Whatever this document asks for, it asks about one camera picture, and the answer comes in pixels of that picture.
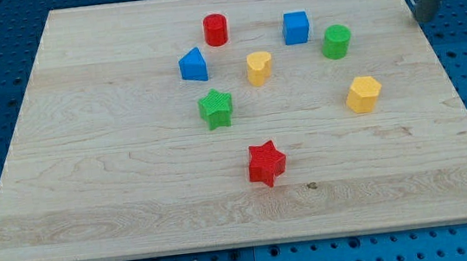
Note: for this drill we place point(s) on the wooden board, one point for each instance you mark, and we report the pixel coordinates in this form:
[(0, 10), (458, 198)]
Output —
[(111, 161)]

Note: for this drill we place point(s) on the yellow heart block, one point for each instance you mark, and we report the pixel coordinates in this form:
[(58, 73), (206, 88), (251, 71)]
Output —
[(259, 66)]

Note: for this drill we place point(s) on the red cylinder block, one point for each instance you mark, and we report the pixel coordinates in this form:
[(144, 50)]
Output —
[(215, 29)]

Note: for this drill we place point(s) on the yellow hexagon block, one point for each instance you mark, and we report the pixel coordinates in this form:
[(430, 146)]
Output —
[(363, 94)]

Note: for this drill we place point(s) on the green cylinder block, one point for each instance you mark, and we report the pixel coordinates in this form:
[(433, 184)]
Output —
[(336, 40)]

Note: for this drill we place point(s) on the green star block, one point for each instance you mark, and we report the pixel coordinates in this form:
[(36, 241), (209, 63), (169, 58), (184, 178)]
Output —
[(216, 109)]

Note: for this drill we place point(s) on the blue triangle block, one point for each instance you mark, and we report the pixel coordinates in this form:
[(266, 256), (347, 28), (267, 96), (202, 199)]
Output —
[(193, 66)]

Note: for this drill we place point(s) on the blue cube block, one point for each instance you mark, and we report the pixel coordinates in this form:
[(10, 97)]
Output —
[(295, 28)]

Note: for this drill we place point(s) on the red star block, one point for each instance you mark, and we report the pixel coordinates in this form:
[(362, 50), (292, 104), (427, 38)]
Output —
[(266, 163)]

